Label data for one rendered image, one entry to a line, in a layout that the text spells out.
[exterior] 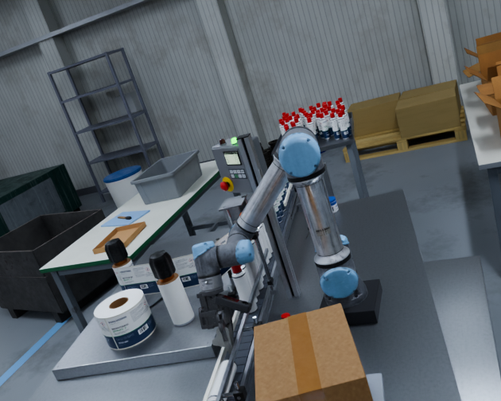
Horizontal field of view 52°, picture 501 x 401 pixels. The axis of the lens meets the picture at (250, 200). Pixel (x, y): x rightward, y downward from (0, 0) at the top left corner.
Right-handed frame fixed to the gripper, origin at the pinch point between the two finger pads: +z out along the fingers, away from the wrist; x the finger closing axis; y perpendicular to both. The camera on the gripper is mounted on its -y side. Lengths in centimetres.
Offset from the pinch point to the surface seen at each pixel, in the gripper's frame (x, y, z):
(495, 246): -222, -116, 17
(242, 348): -7.2, -1.1, 2.1
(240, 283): -21.5, -0.4, -17.2
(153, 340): -19.9, 38.1, -2.5
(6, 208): -407, 425, -118
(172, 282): -20.5, 25.6, -22.3
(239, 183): -27, -7, -53
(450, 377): 10, -63, 14
